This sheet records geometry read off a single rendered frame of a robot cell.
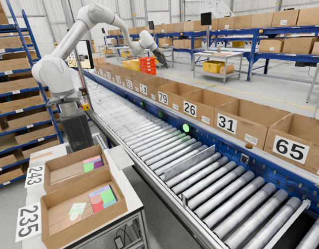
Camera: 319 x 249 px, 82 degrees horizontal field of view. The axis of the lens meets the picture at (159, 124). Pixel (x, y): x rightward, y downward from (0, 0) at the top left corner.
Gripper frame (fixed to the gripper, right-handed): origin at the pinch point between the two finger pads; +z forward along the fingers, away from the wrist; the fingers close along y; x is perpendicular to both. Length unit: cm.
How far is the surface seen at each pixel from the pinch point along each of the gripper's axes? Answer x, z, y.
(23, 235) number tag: -173, 6, 36
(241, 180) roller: -89, 72, 76
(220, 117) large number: -55, 46, 63
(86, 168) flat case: -131, 12, 6
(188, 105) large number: -44, 34, 33
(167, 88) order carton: -13.1, 19.2, -6.8
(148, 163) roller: -104, 39, 26
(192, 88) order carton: -8.2, 33.5, 17.4
